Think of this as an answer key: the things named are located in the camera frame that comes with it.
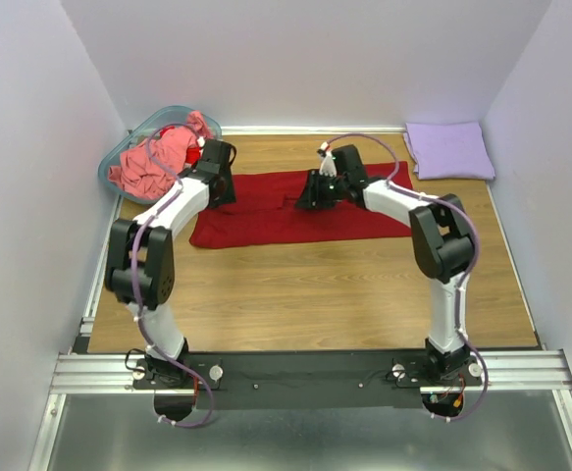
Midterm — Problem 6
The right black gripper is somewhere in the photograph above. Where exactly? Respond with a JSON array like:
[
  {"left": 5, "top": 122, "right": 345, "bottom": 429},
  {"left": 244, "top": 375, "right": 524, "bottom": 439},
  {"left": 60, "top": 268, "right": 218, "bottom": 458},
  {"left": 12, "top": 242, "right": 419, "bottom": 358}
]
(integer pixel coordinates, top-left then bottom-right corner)
[{"left": 292, "top": 169, "right": 346, "bottom": 211}]

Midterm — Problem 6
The dark red t shirt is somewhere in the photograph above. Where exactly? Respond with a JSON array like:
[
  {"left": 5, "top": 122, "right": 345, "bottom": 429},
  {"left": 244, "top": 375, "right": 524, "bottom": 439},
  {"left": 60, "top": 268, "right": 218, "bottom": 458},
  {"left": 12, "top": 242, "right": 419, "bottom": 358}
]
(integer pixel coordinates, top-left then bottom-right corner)
[{"left": 189, "top": 171, "right": 411, "bottom": 249}]

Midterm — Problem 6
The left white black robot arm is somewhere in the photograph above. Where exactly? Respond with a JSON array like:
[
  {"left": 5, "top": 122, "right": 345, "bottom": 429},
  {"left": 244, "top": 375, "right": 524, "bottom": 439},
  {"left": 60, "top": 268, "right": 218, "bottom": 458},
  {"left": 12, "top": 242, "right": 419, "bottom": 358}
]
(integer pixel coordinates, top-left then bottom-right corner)
[{"left": 104, "top": 138, "right": 236, "bottom": 388}]

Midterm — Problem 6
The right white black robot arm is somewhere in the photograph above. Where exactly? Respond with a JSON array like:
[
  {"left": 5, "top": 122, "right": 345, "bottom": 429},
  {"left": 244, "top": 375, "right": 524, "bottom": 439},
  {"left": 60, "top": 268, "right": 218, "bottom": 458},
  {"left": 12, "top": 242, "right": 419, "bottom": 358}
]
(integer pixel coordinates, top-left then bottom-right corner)
[{"left": 295, "top": 142, "right": 480, "bottom": 385}]

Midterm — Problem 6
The clear blue plastic bin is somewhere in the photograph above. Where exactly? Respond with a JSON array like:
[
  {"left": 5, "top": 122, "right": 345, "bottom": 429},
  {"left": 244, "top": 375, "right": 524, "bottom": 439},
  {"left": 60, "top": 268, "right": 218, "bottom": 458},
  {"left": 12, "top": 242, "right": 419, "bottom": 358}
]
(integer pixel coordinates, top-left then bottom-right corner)
[{"left": 97, "top": 105, "right": 223, "bottom": 205}]

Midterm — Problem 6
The pink t shirt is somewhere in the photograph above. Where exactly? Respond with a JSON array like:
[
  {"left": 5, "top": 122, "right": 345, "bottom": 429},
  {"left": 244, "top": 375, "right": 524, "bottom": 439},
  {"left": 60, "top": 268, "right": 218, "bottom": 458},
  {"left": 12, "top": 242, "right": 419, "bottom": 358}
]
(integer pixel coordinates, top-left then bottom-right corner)
[{"left": 107, "top": 110, "right": 216, "bottom": 205}]

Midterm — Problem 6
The folded lavender t shirt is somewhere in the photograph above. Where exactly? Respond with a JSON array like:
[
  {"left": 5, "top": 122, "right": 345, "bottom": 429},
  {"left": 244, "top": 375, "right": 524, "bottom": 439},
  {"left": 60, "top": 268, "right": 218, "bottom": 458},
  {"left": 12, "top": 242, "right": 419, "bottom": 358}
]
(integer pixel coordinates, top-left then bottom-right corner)
[{"left": 403, "top": 122, "right": 495, "bottom": 181}]

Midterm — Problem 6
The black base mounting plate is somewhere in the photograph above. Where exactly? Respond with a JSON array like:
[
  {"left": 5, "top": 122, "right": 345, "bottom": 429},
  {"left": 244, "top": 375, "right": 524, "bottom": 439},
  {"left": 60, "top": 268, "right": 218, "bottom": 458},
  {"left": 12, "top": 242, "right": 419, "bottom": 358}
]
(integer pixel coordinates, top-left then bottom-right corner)
[{"left": 127, "top": 349, "right": 482, "bottom": 417}]

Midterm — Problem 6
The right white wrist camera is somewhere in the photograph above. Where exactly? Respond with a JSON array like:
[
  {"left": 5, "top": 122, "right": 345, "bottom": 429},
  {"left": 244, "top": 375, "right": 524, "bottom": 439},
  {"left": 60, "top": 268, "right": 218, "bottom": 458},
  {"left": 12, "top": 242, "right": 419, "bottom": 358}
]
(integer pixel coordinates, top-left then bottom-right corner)
[{"left": 317, "top": 142, "right": 338, "bottom": 178}]

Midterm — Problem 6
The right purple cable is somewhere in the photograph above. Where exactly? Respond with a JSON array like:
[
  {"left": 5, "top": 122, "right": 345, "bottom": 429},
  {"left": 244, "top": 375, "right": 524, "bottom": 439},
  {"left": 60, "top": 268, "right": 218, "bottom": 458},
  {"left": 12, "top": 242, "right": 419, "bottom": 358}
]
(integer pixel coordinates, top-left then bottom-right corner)
[{"left": 317, "top": 132, "right": 491, "bottom": 424}]

